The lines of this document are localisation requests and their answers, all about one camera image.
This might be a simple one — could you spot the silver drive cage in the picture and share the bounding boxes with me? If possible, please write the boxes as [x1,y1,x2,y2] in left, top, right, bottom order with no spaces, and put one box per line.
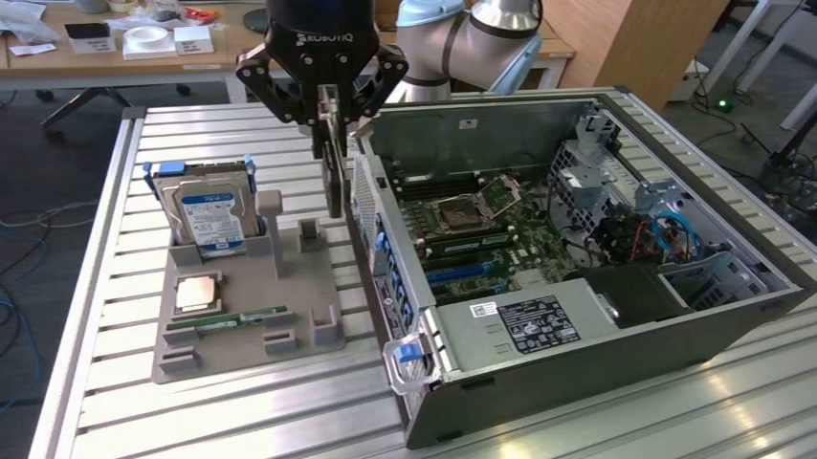
[547,112,644,229]

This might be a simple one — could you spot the blue expansion slot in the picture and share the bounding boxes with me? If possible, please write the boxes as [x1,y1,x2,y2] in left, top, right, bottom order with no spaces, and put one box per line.
[425,260,499,284]

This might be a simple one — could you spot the white box with black top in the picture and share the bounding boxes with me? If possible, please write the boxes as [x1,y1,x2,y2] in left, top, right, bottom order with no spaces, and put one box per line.
[63,22,119,55]

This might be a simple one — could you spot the white tape roll block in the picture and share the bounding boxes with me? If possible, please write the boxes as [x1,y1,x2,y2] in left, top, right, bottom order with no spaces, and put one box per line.
[122,26,179,61]

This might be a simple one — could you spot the grey parts rack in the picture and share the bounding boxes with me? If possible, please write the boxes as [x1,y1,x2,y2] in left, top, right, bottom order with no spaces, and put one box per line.
[151,189,350,385]

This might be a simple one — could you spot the GPU card with silver bracket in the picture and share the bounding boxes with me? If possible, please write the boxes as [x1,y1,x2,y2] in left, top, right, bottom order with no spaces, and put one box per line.
[310,83,360,220]

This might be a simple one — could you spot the silver CPU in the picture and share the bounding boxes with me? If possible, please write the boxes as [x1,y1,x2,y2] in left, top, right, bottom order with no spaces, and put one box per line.
[174,275,220,313]

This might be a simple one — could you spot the silver socket cover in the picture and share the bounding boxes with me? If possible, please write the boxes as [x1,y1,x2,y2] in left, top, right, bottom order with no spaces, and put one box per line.
[477,173,527,216]

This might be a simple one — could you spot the blue floor cable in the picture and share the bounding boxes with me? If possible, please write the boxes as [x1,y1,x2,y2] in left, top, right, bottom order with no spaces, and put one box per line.
[0,229,50,412]

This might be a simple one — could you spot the blue wire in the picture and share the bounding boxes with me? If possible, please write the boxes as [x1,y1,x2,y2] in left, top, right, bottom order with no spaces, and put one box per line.
[649,209,704,265]

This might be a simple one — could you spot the CPU socket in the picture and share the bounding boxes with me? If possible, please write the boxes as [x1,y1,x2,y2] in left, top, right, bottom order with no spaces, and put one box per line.
[433,195,488,236]

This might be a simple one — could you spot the open black PC case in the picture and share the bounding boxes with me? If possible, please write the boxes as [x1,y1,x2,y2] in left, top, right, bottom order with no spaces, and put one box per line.
[348,93,817,450]

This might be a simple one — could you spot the hard disk in blue carrier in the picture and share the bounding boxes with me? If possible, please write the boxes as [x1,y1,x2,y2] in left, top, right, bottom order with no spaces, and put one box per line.
[143,155,261,260]

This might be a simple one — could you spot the clear plastic bag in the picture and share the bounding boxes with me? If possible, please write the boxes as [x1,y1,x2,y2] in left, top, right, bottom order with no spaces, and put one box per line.
[0,2,63,44]

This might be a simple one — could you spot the plain white box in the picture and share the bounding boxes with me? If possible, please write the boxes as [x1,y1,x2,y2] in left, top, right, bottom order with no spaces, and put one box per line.
[173,26,216,56]

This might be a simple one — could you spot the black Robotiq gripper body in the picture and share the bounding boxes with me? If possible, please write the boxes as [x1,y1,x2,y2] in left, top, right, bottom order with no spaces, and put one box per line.
[265,0,382,95]

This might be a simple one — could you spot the red wire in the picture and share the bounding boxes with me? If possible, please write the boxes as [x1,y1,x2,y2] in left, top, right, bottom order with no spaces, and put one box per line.
[635,217,669,262]

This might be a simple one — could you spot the green RAM stick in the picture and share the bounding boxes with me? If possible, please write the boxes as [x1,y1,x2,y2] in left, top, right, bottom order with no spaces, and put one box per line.
[166,307,289,333]

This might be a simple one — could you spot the black office chair base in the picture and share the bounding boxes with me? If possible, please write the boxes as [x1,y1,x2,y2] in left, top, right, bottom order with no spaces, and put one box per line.
[38,83,193,140]

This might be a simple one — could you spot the silver disk bay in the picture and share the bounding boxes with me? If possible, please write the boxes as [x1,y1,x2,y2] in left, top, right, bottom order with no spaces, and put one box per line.
[657,251,774,313]

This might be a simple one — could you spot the grey power supply unit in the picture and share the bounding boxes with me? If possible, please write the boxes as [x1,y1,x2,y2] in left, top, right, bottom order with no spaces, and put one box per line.
[436,278,620,373]

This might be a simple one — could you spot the wooden desk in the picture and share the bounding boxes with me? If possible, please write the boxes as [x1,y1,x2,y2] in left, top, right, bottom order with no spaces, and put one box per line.
[0,0,580,104]

